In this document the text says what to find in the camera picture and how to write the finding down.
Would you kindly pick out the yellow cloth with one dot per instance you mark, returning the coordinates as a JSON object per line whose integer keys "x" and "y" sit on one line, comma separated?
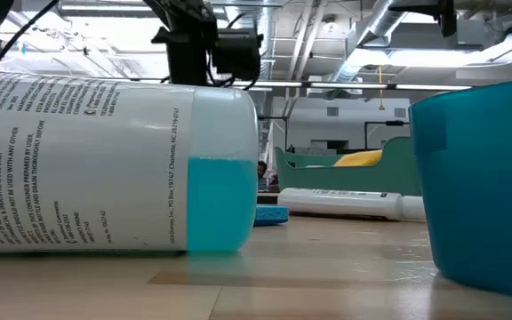
{"x": 358, "y": 159}

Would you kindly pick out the ribbed silver ceiling duct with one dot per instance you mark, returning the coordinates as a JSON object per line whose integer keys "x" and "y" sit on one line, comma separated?
{"x": 267, "y": 66}

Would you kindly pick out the white lotion bottle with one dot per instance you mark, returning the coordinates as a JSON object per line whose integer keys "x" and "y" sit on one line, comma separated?
{"x": 340, "y": 204}

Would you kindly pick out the blue sponge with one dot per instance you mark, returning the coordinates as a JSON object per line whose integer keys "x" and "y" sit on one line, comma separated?
{"x": 271, "y": 216}

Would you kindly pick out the black background workstation frame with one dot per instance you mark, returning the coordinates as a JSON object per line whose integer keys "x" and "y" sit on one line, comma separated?
{"x": 394, "y": 122}
{"x": 274, "y": 117}

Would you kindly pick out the dark teal plastic tray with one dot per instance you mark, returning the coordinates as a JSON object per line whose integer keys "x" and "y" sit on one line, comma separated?
{"x": 482, "y": 186}

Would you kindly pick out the person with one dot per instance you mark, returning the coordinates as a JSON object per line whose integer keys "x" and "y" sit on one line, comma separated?
{"x": 264, "y": 171}

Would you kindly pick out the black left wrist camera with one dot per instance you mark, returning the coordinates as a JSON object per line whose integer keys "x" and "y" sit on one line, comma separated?
{"x": 238, "y": 55}

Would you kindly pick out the smooth silver ceiling duct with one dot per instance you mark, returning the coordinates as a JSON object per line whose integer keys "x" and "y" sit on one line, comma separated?
{"x": 385, "y": 22}

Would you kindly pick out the blue liquid spray bottle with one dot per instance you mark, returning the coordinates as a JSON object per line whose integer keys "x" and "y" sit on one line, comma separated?
{"x": 82, "y": 169}

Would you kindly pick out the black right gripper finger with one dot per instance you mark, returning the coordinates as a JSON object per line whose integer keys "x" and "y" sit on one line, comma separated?
{"x": 416, "y": 6}

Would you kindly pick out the long ceiling light strip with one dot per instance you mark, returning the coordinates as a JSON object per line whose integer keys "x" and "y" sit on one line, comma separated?
{"x": 349, "y": 85}

